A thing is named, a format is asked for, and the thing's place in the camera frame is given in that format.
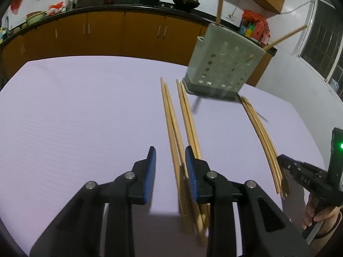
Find bamboo chopstick six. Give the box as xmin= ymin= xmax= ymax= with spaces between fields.
xmin=239 ymin=95 xmax=281 ymax=193

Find bamboo chopstick eight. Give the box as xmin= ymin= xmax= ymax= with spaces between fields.
xmin=242 ymin=95 xmax=289 ymax=197

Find bamboo chopstick five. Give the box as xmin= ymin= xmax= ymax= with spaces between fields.
xmin=179 ymin=82 xmax=210 ymax=229

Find bamboo chopstick nine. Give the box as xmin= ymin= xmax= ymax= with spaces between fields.
xmin=244 ymin=96 xmax=291 ymax=196

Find bamboo chopstick four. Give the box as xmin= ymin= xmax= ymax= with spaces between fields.
xmin=176 ymin=79 xmax=206 ymax=232

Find bamboo chopstick three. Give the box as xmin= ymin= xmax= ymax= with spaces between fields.
xmin=165 ymin=83 xmax=207 ymax=247

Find bamboo chopstick ten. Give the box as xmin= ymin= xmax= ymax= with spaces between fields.
xmin=263 ymin=25 xmax=308 ymax=51

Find bamboo chopstick one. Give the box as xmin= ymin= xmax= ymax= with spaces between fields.
xmin=160 ymin=77 xmax=193 ymax=234

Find person right hand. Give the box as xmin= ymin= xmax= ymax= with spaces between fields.
xmin=301 ymin=194 xmax=340 ymax=234

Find lilac tablecloth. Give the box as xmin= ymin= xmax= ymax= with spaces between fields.
xmin=1 ymin=56 xmax=324 ymax=256

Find right window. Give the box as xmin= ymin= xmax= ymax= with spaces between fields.
xmin=298 ymin=0 xmax=342 ymax=99

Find green perforated utensil holder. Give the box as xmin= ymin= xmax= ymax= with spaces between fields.
xmin=183 ymin=23 xmax=266 ymax=100

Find red bags and bottles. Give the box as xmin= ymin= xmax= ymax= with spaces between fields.
xmin=239 ymin=9 xmax=270 ymax=46

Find lower wooden cabinets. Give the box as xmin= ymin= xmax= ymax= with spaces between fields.
xmin=0 ymin=4 xmax=277 ymax=87

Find right black lidded wok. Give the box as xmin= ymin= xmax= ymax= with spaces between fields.
xmin=173 ymin=0 xmax=200 ymax=9

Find green bowl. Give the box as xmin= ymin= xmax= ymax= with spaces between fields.
xmin=26 ymin=11 xmax=45 ymax=25

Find red white plastic bag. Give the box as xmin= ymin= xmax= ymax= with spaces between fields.
xmin=46 ymin=1 xmax=66 ymax=16

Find red hanging plastic bag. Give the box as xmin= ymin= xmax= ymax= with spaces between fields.
xmin=10 ymin=0 xmax=23 ymax=15

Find wall power socket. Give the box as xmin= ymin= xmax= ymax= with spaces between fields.
xmin=226 ymin=15 xmax=236 ymax=22

